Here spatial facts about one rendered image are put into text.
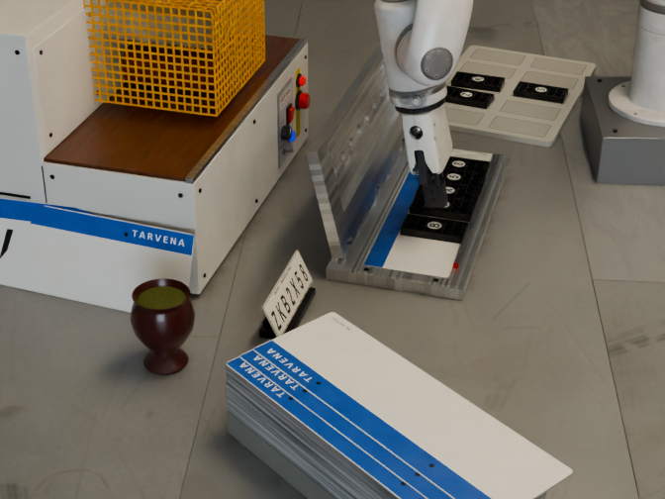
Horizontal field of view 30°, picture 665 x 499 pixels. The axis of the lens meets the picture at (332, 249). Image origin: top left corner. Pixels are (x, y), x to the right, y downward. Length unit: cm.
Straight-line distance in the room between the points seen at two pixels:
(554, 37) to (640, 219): 81
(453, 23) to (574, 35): 112
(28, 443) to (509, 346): 65
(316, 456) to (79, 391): 38
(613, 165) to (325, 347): 80
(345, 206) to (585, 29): 113
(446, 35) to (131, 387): 63
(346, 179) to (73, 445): 61
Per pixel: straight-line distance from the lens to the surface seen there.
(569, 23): 288
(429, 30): 170
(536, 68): 259
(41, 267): 186
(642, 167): 217
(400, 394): 145
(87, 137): 186
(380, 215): 198
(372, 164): 199
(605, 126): 218
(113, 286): 180
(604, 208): 210
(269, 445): 149
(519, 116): 237
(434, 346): 172
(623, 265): 195
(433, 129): 182
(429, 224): 194
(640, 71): 222
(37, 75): 177
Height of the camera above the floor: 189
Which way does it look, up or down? 31 degrees down
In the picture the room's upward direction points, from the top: 1 degrees clockwise
